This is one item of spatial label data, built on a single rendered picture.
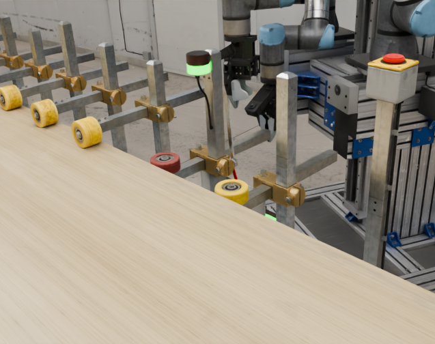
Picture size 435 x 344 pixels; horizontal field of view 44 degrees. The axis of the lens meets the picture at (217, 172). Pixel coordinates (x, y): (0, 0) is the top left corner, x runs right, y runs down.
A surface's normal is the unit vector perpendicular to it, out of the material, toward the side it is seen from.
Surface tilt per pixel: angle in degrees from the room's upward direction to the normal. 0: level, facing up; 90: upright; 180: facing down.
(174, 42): 90
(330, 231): 0
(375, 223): 90
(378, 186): 90
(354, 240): 0
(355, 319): 0
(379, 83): 90
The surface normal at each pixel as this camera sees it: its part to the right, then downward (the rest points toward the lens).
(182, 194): -0.04, -0.90
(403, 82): 0.70, 0.29
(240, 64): -0.43, 0.43
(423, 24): 0.23, 0.52
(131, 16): -0.66, 0.36
